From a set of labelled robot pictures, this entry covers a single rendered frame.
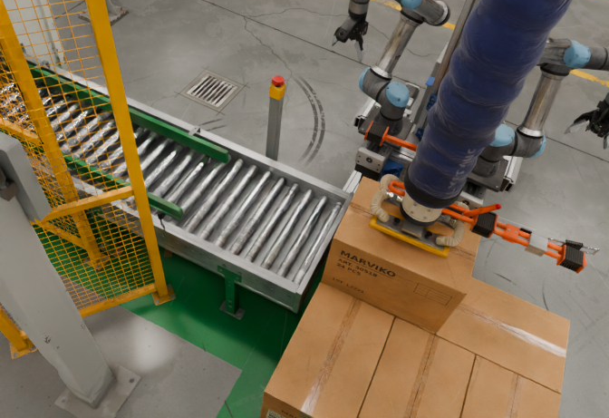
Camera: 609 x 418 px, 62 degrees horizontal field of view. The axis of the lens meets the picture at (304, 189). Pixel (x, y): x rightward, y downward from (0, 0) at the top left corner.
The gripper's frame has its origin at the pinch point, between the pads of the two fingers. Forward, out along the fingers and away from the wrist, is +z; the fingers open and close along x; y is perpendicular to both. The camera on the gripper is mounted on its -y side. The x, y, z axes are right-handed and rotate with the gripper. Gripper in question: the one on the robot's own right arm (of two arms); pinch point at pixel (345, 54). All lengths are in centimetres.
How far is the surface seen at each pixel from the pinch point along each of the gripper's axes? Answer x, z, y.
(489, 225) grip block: -84, 30, -10
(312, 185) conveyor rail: 5, 91, 2
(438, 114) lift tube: -51, -16, -23
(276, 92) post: 41, 52, 10
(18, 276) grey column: 20, 20, -141
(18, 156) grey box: 19, -23, -126
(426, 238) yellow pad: -67, 43, -24
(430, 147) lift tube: -53, -2, -23
